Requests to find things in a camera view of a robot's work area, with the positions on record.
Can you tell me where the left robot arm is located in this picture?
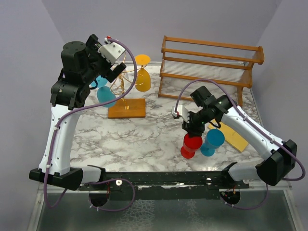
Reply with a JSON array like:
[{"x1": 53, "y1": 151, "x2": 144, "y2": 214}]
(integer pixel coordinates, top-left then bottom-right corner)
[{"x1": 29, "y1": 34, "x2": 126, "y2": 190}]

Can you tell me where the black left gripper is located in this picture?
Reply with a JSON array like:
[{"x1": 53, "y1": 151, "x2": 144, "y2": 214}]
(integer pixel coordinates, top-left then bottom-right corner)
[{"x1": 82, "y1": 35, "x2": 126, "y2": 84}]

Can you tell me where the yellow plastic goblet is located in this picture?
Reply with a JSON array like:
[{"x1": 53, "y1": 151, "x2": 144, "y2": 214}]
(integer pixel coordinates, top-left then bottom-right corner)
[{"x1": 135, "y1": 54, "x2": 151, "y2": 92}]

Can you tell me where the black mounting rail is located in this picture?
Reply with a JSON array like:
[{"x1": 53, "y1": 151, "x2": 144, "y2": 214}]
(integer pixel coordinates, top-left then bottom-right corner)
[{"x1": 78, "y1": 171, "x2": 251, "y2": 201}]

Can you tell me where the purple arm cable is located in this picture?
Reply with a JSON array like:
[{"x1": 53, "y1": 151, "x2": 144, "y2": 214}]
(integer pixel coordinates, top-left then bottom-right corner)
[
  {"x1": 175, "y1": 78, "x2": 307, "y2": 210},
  {"x1": 43, "y1": 39, "x2": 138, "y2": 212}
]

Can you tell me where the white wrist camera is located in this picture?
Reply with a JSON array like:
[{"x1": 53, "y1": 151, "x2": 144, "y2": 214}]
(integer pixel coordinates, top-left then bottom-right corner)
[
  {"x1": 171, "y1": 105, "x2": 190, "y2": 123},
  {"x1": 98, "y1": 36, "x2": 126, "y2": 65}
]

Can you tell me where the blue plastic goblet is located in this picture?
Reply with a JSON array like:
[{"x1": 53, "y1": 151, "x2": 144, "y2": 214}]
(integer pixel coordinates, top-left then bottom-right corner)
[
  {"x1": 200, "y1": 129, "x2": 225, "y2": 157},
  {"x1": 90, "y1": 76, "x2": 116, "y2": 103}
]

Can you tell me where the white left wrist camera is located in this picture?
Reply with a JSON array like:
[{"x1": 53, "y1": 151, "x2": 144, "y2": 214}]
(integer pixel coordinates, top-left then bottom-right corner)
[{"x1": 98, "y1": 36, "x2": 126, "y2": 65}]

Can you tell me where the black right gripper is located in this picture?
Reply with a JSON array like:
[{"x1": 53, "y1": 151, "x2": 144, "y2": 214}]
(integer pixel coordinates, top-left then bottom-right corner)
[{"x1": 181, "y1": 107, "x2": 212, "y2": 137}]

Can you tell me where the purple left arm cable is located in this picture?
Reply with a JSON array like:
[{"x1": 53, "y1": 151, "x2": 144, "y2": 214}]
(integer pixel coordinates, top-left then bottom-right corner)
[{"x1": 43, "y1": 39, "x2": 138, "y2": 212}]

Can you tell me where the gold wire glass rack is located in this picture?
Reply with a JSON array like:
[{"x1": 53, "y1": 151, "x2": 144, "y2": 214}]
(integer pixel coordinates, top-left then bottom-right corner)
[{"x1": 110, "y1": 66, "x2": 141, "y2": 96}]

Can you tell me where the yellow book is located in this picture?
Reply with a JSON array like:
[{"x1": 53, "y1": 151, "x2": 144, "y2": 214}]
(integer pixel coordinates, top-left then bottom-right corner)
[{"x1": 207, "y1": 121, "x2": 248, "y2": 153}]

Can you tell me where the red plastic goblet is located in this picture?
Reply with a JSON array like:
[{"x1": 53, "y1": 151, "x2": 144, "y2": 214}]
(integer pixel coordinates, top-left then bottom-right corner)
[{"x1": 180, "y1": 133, "x2": 203, "y2": 159}]

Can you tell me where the wooden base of glass rack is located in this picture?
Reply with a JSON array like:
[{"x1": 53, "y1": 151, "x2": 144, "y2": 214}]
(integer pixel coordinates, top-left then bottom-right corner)
[{"x1": 107, "y1": 99, "x2": 146, "y2": 119}]

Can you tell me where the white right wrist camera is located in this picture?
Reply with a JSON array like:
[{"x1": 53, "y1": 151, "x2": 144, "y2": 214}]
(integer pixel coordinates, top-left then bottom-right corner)
[{"x1": 171, "y1": 105, "x2": 190, "y2": 123}]

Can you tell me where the wooden shelf rack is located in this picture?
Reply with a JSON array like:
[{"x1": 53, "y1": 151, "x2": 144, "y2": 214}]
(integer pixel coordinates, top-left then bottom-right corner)
[{"x1": 158, "y1": 36, "x2": 265, "y2": 106}]

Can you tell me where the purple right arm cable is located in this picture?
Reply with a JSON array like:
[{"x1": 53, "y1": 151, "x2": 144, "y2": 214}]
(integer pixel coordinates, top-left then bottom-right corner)
[{"x1": 175, "y1": 78, "x2": 307, "y2": 210}]

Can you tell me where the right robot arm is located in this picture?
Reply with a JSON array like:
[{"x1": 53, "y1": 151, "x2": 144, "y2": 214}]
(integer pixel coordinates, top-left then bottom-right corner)
[{"x1": 172, "y1": 86, "x2": 297, "y2": 188}]

